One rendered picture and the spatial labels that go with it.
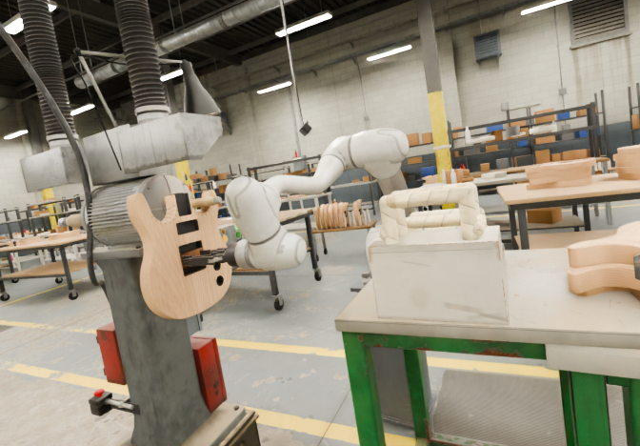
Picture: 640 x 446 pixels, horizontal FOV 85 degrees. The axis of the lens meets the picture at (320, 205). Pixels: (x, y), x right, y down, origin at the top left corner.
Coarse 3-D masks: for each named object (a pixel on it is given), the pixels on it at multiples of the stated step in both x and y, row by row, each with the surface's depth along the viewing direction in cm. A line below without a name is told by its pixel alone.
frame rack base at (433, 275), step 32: (384, 256) 79; (416, 256) 76; (448, 256) 73; (480, 256) 70; (384, 288) 80; (416, 288) 77; (448, 288) 74; (480, 288) 71; (448, 320) 75; (480, 320) 72
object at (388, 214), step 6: (384, 204) 78; (384, 210) 79; (390, 210) 78; (384, 216) 79; (390, 216) 78; (384, 222) 79; (390, 222) 78; (384, 228) 79; (390, 228) 79; (396, 228) 79; (390, 234) 79; (396, 234) 79; (390, 240) 79; (396, 240) 79
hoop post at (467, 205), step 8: (464, 200) 71; (472, 200) 70; (464, 208) 71; (472, 208) 70; (464, 216) 71; (472, 216) 70; (464, 224) 71; (472, 224) 71; (464, 232) 72; (472, 232) 71
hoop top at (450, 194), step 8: (416, 192) 76; (424, 192) 75; (432, 192) 74; (440, 192) 73; (448, 192) 72; (456, 192) 71; (464, 192) 70; (472, 192) 70; (384, 200) 78; (392, 200) 77; (400, 200) 76; (408, 200) 76; (416, 200) 75; (424, 200) 74; (432, 200) 73; (440, 200) 73; (448, 200) 72; (456, 200) 72; (392, 208) 78
